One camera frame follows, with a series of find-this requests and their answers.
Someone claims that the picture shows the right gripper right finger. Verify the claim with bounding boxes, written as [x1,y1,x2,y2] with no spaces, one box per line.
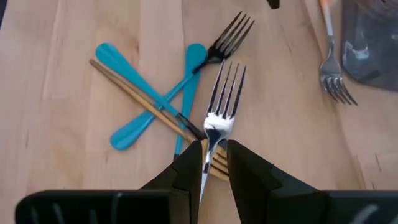
[226,139,326,224]

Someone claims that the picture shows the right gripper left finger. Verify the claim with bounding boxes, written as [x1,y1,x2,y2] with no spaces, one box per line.
[140,139,203,224]

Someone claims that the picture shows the silver fork orange handle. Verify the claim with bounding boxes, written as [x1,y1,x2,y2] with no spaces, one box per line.
[318,0,359,106]
[198,60,248,203]

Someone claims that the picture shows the gold fork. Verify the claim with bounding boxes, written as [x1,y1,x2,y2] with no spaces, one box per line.
[89,58,230,182]

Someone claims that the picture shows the grey translucent plastic bin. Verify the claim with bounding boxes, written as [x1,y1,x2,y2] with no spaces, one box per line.
[340,0,398,93]

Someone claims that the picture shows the black fork teal handle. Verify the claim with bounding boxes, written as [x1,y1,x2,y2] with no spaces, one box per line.
[172,42,208,161]
[95,42,208,141]
[109,11,256,152]

